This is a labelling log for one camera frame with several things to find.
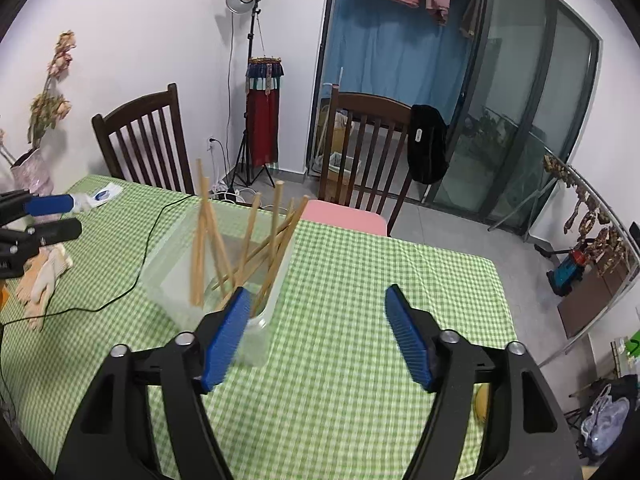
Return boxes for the blue toy truck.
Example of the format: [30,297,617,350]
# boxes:
[546,250,589,297]

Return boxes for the dried rose bouquet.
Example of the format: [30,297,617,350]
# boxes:
[27,30,76,151]

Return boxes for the pink seat cushion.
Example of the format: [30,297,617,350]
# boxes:
[300,200,388,237]

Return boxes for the metal drying rail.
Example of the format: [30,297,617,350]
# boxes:
[542,146,640,361]

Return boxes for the tan hanging garment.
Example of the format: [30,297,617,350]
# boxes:
[460,0,479,38]

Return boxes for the hanging dried sausages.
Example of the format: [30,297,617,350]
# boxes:
[544,155,636,276]

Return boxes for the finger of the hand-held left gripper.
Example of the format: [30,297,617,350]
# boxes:
[0,217,83,263]
[0,190,76,228]

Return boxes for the blue curtain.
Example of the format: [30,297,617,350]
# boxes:
[320,0,473,111]

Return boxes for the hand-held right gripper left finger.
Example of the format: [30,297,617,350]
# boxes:
[54,286,252,480]

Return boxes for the grey plastic bag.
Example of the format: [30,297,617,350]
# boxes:
[580,384,632,457]

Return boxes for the black cable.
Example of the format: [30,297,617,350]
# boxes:
[0,192,201,406]

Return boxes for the white plastic packaging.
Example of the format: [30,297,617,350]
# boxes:
[70,184,125,212]

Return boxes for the sliding glass door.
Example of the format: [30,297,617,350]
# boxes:
[430,0,601,237]

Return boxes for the pink mottled vase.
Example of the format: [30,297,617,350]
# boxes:
[11,149,53,196]

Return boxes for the set of wooden chopsticks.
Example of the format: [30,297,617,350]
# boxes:
[190,159,311,318]

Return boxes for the green checked tablecloth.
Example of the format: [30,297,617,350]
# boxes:
[0,175,518,480]

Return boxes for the brown flat board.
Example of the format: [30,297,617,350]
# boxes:
[556,260,632,339]

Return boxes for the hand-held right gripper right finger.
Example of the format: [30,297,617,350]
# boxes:
[384,284,583,480]

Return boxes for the yellow round object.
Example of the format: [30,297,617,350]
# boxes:
[473,382,492,424]

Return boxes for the white knitted work glove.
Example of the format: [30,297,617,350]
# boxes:
[35,245,74,286]

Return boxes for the white power strip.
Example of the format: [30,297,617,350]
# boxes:
[210,182,261,204]

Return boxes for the cardboard box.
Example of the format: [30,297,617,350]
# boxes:
[320,152,362,201]

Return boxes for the dark wooden chair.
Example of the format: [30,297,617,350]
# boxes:
[317,85,416,237]
[91,83,196,196]

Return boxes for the white floor rack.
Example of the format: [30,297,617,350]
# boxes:
[314,66,347,173]

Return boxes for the clear plastic container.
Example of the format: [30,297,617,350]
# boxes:
[142,205,297,368]

